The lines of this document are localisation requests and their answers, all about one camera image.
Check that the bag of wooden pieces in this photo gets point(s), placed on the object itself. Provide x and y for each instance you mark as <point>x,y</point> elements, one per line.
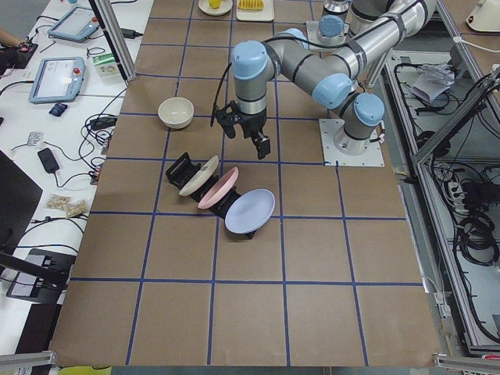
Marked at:
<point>63,203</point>

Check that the yellow spiral bread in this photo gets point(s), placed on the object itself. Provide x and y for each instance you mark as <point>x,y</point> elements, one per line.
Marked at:
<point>250,5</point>

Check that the green white box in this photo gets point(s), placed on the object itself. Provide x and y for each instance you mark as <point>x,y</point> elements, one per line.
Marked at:
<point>105,65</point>

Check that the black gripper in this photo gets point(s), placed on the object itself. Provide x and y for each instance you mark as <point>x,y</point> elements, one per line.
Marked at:
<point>251,124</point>

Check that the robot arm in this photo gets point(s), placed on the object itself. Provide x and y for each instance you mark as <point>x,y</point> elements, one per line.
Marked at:
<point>331,29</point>
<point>375,27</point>

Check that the round cream lemon plate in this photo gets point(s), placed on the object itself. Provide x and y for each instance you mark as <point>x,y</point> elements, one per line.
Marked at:
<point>224,7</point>

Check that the far teach pendant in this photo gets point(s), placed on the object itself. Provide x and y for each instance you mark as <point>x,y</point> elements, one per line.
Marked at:
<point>76,25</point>

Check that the black smartphone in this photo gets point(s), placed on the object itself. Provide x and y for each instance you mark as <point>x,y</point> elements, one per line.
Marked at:
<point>48,160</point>

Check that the cream ceramic bowl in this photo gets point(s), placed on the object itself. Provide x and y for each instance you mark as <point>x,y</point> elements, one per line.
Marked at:
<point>176,112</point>

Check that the black dish rack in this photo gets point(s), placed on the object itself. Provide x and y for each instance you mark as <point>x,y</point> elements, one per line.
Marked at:
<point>183,169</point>

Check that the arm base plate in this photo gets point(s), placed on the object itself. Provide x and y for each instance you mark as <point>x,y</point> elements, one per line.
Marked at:
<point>320,43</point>
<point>341,150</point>

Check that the near teach pendant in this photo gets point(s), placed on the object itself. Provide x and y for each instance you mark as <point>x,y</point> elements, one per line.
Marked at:
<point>58,80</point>

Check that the aluminium frame post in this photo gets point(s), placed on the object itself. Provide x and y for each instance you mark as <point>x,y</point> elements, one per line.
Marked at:
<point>108,22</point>

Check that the blue plate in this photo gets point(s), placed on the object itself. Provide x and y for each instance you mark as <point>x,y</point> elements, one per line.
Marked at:
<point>250,212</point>

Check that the pink plate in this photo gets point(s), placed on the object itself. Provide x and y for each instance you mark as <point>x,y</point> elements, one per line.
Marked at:
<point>219,189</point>

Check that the yellow lemon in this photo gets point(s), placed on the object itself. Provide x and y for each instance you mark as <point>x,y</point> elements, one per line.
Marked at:
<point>214,4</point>

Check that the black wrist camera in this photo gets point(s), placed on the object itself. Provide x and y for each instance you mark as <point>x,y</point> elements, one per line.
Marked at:
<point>227,118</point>

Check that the black power adapter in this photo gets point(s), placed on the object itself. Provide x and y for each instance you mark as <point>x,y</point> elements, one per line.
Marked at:
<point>103,122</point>

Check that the teach pendant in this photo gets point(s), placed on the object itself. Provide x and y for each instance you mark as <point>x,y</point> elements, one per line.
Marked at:
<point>58,80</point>
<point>76,25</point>

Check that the cream rectangular tray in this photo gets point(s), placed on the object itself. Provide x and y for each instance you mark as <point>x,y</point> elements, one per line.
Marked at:
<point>266,15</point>

